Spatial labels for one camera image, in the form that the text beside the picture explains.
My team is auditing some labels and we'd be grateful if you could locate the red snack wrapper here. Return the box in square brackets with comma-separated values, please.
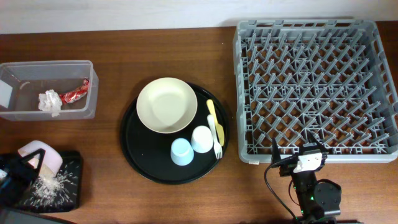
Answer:
[59, 79, 90, 104]

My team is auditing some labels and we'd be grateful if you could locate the yellow plastic knife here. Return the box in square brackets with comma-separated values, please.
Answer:
[206, 99, 225, 146]

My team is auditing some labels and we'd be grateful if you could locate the white plastic fork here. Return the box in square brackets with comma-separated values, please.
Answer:
[207, 114, 223, 159]

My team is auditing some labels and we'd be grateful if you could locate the round black tray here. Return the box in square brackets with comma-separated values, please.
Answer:
[119, 83, 230, 185]

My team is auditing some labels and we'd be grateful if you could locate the grey dishwasher rack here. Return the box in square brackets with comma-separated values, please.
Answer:
[233, 20, 397, 164]

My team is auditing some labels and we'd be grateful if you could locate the white cup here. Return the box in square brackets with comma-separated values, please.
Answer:
[191, 126, 213, 154]

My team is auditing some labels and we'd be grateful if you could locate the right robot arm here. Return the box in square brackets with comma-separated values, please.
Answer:
[264, 132, 342, 223]

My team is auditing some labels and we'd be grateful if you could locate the white label on bin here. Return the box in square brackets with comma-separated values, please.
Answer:
[0, 80, 13, 108]

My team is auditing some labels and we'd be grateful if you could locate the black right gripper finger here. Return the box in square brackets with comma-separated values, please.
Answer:
[271, 138, 281, 164]
[307, 131, 326, 152]

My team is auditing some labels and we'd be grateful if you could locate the pink bowl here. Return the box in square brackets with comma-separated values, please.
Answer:
[17, 140, 63, 178]

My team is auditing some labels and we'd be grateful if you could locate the beige bowl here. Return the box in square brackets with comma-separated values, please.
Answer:
[136, 77, 198, 134]

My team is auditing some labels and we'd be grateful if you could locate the light blue cup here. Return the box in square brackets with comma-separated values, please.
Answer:
[170, 138, 194, 166]

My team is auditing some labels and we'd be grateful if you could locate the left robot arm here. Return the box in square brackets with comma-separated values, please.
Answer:
[1, 149, 71, 224]

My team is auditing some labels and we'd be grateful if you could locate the black rectangular waste tray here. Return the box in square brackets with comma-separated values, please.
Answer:
[14, 151, 83, 213]

